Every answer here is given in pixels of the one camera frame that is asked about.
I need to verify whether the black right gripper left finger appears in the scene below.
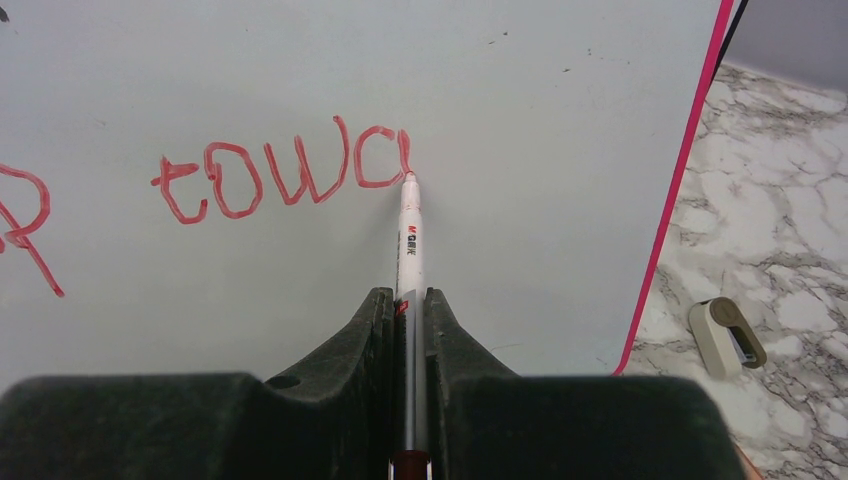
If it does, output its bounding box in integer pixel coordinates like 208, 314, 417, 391
1, 288, 393, 479

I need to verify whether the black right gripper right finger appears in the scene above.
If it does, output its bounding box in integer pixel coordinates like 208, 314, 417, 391
424, 289, 746, 479

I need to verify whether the red capped white marker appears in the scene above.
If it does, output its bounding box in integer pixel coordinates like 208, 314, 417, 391
390, 173, 430, 479

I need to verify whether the red framed whiteboard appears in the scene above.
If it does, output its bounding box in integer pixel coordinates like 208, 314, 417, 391
1, 1, 733, 387

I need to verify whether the small whiteboard eraser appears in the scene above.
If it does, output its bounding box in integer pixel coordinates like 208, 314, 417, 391
688, 297, 768, 381

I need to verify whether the black framed written whiteboard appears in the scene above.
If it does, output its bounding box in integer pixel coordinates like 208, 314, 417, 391
711, 0, 749, 80

